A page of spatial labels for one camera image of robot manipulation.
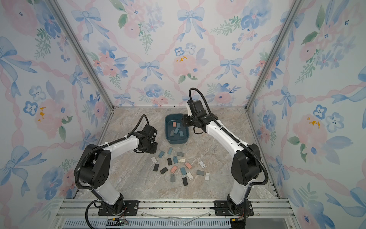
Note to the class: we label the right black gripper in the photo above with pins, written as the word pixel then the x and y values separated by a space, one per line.
pixel 186 122

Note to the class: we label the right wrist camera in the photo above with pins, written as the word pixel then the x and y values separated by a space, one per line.
pixel 188 106

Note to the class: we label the dark teal storage box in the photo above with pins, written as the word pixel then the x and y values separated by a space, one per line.
pixel 176 139

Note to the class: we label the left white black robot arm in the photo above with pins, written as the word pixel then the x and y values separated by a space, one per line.
pixel 92 171

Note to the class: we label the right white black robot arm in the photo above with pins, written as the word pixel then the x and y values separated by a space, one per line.
pixel 247 169

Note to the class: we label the teal eraser lower centre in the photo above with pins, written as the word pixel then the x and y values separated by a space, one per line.
pixel 183 171

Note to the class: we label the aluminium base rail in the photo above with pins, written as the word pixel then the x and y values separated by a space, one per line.
pixel 177 214

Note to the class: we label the black eraser tilted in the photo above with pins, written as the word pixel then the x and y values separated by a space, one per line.
pixel 165 169

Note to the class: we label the black eraser bottom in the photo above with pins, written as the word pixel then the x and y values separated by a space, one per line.
pixel 185 181

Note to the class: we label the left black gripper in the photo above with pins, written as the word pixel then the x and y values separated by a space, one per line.
pixel 154 150

